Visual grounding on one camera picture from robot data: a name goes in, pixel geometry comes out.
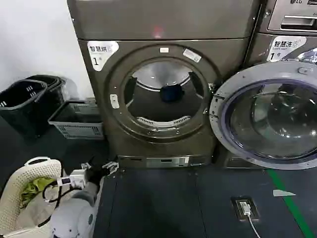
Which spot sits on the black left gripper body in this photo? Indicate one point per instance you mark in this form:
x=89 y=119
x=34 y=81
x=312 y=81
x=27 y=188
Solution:
x=95 y=175

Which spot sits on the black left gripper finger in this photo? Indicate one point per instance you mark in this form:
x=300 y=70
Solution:
x=110 y=167
x=86 y=165

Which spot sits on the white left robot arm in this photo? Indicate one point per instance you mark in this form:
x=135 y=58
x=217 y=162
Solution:
x=74 y=215

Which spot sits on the grey slatted crate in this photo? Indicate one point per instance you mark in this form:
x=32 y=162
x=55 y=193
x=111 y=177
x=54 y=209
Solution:
x=74 y=129

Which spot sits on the olive green garment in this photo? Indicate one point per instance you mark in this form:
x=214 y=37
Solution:
x=37 y=187

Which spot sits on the beige cloth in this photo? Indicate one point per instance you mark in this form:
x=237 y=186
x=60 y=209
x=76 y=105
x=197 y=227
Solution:
x=32 y=213

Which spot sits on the white perforated laundry basket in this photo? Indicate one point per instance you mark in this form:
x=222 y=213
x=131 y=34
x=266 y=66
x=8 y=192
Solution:
x=11 y=188

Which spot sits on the clear plastic bag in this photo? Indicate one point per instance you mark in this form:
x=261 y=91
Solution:
x=70 y=88

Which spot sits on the large black plastic basket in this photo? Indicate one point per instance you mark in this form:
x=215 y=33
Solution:
x=18 y=106

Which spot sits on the dark blue garment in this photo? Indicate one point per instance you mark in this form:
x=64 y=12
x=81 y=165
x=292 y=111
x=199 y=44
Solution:
x=171 y=93

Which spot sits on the white dryer number sticker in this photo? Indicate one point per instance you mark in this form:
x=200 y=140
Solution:
x=99 y=54

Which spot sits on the black floor socket box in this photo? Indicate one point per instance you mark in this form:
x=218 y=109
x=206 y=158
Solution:
x=235 y=210

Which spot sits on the white power plug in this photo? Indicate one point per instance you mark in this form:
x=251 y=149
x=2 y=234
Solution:
x=244 y=207

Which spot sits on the grey front-load dryer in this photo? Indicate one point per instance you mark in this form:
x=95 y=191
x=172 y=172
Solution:
x=153 y=24

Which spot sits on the round glass dryer door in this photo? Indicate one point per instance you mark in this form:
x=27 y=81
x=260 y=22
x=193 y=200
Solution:
x=267 y=119

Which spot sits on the white floor tape piece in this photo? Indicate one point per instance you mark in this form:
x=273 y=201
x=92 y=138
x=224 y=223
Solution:
x=283 y=193

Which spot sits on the green floor tape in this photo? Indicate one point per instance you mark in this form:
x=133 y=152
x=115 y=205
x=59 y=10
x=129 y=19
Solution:
x=287 y=198

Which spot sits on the white washer number sticker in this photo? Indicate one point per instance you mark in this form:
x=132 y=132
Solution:
x=284 y=48

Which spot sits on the grey washing machine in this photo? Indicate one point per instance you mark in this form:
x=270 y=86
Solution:
x=284 y=22

